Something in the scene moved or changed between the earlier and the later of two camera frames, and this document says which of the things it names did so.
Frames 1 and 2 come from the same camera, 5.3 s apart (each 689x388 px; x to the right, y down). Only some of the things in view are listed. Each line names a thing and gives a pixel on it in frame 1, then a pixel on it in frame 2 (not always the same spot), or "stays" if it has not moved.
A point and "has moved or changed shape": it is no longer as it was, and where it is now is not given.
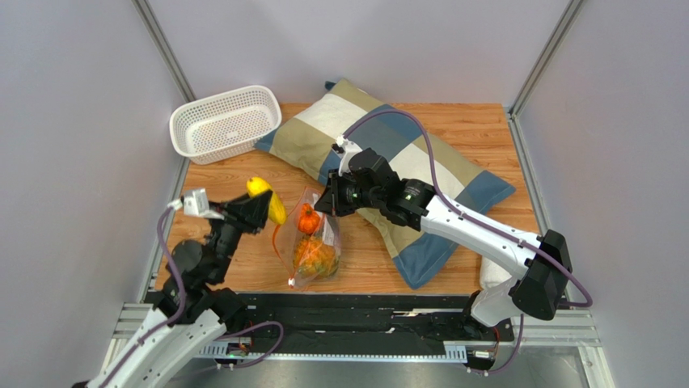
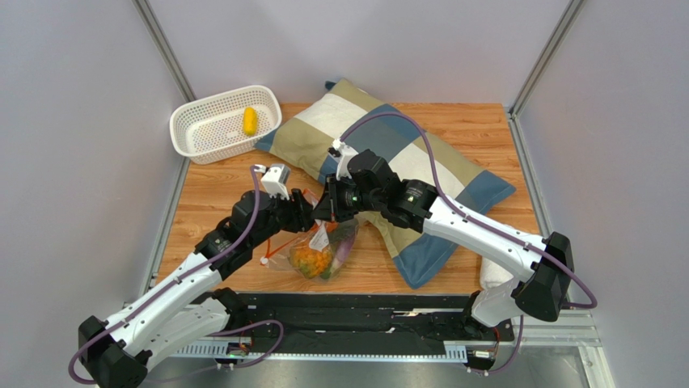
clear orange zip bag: [308, 242] has moved or changed shape
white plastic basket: [228, 126] stays
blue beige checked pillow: [407, 151] stays
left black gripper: [248, 214] → [298, 221]
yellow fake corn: [256, 186] has moved or changed shape
